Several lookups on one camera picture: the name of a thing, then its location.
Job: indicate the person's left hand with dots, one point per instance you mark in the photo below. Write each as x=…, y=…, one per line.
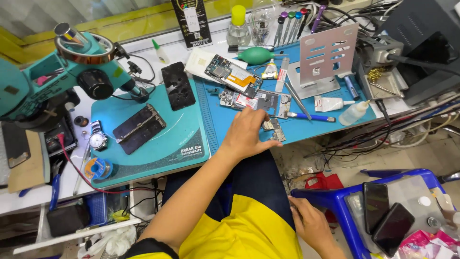
x=244, y=136

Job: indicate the white glue bottle green cap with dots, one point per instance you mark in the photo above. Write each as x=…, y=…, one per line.
x=161, y=54

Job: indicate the silver phone frame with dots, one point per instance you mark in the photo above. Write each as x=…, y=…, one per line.
x=266, y=102

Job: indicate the metal tweezers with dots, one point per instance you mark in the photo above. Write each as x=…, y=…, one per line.
x=297, y=100

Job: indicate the thin metal pen tool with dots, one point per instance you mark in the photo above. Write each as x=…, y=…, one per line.
x=82, y=171

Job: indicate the blue cap screwdriver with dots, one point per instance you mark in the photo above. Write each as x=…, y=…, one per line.
x=296, y=25

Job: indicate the blue plastic basket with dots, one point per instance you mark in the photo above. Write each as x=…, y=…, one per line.
x=96, y=209

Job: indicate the black pouch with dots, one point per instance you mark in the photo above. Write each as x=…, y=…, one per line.
x=68, y=220

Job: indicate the person's right hand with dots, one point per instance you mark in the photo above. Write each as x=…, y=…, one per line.
x=312, y=223

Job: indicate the yellow and black shirt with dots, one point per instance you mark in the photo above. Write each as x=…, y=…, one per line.
x=248, y=233

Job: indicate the silver wristwatch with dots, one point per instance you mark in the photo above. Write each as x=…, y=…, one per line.
x=97, y=139

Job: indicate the black phone in metal clamp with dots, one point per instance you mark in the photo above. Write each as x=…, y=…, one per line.
x=139, y=128

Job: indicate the blue plastic stool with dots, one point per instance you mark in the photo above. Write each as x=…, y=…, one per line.
x=337, y=203

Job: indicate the opened phone with exposed board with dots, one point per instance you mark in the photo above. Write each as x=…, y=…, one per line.
x=231, y=73

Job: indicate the blue pen tool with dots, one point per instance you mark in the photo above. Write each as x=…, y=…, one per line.
x=350, y=87

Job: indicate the silver metal phone stand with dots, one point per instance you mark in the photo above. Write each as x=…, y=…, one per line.
x=325, y=54

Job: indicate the white paper box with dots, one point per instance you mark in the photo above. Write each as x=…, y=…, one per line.
x=197, y=64

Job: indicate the red bag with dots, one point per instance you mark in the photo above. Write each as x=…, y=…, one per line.
x=323, y=182

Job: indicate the black smartphone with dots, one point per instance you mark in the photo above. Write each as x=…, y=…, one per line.
x=393, y=229
x=376, y=207

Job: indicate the small phone circuit board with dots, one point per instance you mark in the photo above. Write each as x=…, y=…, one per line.
x=279, y=135
x=271, y=124

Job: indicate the white round cap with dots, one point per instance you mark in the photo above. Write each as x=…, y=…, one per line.
x=424, y=201

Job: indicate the black product box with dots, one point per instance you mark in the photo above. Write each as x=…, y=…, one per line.
x=192, y=25

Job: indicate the black soldering station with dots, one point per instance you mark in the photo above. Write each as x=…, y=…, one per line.
x=427, y=43

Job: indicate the brown cardboard piece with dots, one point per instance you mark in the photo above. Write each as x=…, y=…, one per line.
x=30, y=169

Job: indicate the green cap screwdriver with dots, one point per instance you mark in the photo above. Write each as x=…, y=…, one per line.
x=289, y=25

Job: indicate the clear squeeze bottle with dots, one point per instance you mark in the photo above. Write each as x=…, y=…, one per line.
x=352, y=114

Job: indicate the white cloth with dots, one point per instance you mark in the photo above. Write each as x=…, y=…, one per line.
x=116, y=241

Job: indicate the black phone with brown edge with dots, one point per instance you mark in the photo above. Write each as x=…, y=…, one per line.
x=14, y=144

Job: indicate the red cap screwdriver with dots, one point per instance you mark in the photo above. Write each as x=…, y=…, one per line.
x=303, y=19

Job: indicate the clear glass jar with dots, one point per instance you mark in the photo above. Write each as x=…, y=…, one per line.
x=260, y=30

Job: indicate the grey soldering iron stand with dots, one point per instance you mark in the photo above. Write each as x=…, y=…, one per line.
x=381, y=54

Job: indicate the small yellow glue tube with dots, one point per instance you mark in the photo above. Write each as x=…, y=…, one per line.
x=269, y=71

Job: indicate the white squeezed paste tube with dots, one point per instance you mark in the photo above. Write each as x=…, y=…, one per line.
x=329, y=104

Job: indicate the blue silicone work mat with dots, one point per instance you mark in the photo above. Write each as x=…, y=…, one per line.
x=316, y=127

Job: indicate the clear bottle with yellow cap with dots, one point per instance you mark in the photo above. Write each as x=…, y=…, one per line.
x=238, y=28

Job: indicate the person's right fingers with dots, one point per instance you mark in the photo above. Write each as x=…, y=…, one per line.
x=297, y=205

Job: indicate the silver and black pen tool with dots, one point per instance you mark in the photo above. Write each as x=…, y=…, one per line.
x=248, y=48

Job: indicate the pink packet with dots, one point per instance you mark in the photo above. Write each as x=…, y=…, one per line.
x=424, y=245

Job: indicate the green rubber air blower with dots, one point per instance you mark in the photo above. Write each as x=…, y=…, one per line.
x=256, y=55

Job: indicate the teal microscope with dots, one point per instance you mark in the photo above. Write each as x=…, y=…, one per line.
x=90, y=64

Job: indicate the teal repair mat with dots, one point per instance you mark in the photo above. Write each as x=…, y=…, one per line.
x=172, y=144

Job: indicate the white tube with red label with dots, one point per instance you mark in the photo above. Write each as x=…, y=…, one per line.
x=281, y=75

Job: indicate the purple cap screwdriver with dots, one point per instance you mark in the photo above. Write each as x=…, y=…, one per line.
x=283, y=21

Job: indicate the black cap screwdriver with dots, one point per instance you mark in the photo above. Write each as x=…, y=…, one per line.
x=278, y=33

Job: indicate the black phone with cracked back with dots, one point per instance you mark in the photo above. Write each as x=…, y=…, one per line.
x=178, y=86

